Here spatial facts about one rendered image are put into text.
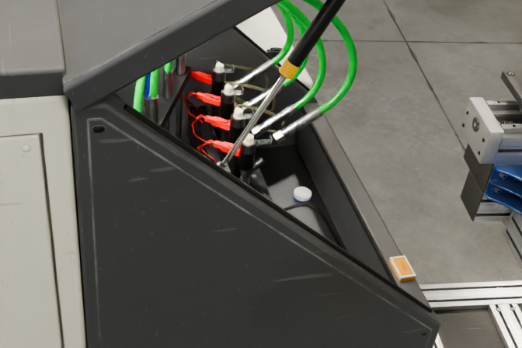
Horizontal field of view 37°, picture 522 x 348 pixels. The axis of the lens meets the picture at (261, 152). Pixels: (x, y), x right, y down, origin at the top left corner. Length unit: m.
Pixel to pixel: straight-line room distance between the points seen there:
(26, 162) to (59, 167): 0.04
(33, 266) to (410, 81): 2.94
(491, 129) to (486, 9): 2.91
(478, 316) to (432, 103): 1.46
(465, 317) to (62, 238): 1.63
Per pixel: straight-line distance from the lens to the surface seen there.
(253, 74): 1.59
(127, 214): 0.96
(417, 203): 3.06
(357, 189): 1.56
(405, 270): 1.40
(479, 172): 1.87
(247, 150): 1.38
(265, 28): 1.99
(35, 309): 1.07
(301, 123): 1.38
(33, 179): 0.91
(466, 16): 4.49
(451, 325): 2.38
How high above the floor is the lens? 1.94
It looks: 38 degrees down
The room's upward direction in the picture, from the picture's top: 7 degrees clockwise
